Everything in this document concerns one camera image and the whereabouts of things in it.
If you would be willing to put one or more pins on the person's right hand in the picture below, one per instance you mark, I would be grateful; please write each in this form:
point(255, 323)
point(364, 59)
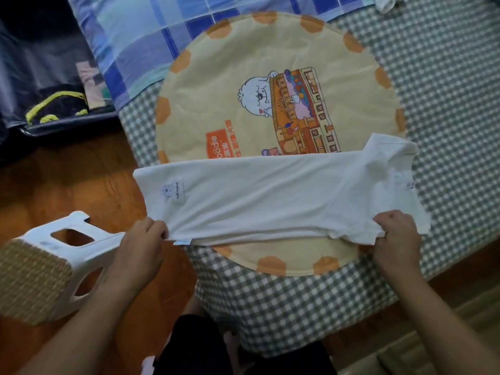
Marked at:
point(396, 246)

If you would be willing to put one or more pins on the person's left hand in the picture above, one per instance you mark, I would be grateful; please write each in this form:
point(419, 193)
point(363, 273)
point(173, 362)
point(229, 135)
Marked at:
point(136, 253)

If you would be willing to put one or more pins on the person's left fingers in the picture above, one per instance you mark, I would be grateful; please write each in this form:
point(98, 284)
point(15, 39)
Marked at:
point(154, 227)

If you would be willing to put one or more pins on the person's right fingers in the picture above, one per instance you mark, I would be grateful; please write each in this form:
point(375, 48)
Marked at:
point(384, 224)

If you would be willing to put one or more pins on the white t-shirt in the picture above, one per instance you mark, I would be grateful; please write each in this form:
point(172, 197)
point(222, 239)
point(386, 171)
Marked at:
point(273, 191)

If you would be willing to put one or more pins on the person's right forearm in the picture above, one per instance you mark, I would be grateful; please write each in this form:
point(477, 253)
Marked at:
point(441, 324)

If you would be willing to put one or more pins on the person's left forearm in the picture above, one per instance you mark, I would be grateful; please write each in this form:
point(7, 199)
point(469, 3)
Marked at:
point(78, 328)

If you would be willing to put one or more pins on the green checkered bed sheet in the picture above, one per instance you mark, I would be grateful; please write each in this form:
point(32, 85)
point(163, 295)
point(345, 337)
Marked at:
point(449, 132)

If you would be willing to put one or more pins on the white plastic stool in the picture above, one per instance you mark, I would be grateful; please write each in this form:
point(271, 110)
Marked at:
point(43, 265)

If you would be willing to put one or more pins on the person's dark trousers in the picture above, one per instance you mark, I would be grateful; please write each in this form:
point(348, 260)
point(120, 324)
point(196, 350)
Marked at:
point(203, 347)

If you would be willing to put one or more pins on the black garment with yellow stripes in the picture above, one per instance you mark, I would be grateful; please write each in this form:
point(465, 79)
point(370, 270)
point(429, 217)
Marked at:
point(58, 107)

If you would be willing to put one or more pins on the round yellow cartoon mat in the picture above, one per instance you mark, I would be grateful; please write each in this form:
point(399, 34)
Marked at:
point(250, 93)

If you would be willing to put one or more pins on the dark open suitcase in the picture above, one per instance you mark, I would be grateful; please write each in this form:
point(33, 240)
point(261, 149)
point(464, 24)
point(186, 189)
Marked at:
point(43, 74)

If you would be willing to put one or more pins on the blue plaid blanket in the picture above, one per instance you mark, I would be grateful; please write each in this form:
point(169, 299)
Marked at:
point(164, 35)

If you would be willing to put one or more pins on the white cloth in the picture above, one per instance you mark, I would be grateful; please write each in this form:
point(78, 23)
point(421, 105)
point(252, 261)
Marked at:
point(388, 2)

